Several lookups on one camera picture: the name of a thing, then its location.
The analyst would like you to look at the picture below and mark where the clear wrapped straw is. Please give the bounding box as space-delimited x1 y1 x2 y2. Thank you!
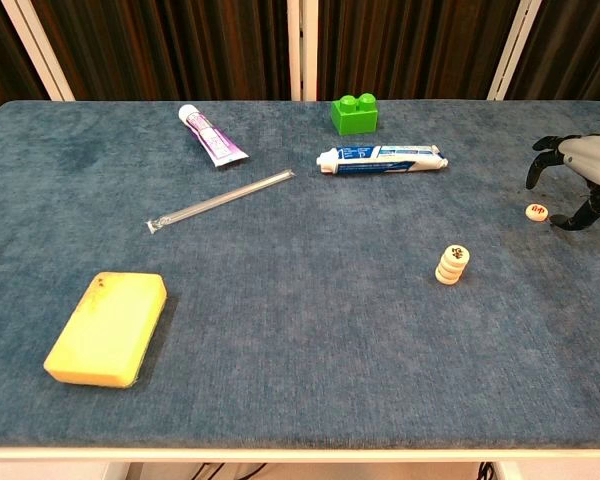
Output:
146 169 296 235

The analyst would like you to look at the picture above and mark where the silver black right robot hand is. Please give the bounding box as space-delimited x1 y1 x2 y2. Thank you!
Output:
525 133 600 232

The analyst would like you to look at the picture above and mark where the white frame post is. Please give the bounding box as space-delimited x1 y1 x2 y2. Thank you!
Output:
286 0 320 102
486 0 544 102
0 0 76 102

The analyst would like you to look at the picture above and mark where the purple white cream tube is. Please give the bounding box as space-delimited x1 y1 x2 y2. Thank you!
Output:
177 103 250 168

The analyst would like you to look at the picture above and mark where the green toy building block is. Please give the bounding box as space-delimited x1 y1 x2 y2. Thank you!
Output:
330 92 380 137

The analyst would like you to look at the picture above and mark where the white table frame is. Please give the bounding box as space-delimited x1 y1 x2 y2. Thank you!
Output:
0 446 600 480

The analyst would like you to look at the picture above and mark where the blue velvet table cover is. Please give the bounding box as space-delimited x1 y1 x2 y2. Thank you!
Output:
0 99 600 450

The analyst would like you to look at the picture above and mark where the yellow rectangular sponge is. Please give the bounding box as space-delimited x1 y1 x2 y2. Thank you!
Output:
43 271 169 390

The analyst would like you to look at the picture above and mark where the blue white toothpaste tube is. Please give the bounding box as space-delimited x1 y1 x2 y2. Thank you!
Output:
315 144 450 175

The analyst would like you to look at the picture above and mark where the dark brown curtain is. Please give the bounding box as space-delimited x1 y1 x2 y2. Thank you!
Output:
0 0 600 124

